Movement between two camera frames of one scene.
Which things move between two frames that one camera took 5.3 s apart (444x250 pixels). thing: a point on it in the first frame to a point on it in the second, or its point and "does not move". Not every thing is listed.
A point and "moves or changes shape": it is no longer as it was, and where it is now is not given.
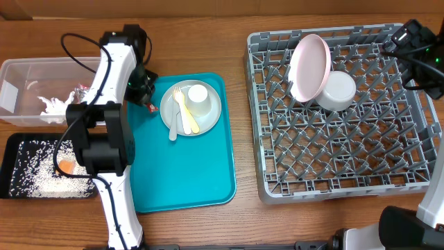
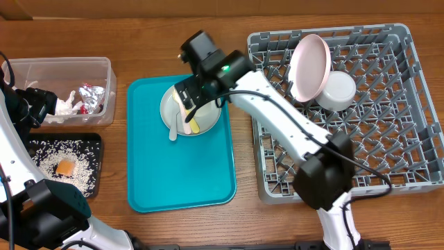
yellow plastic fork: [194, 125] does not move
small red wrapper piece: [151, 107] moves or changes shape
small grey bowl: [338, 92] does not move
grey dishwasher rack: [382, 146] does not move
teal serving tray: [191, 171] does not move
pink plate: [309, 67] does not move
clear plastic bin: [36, 92] does not move
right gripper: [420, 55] to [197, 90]
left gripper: [143, 97] to [44, 102]
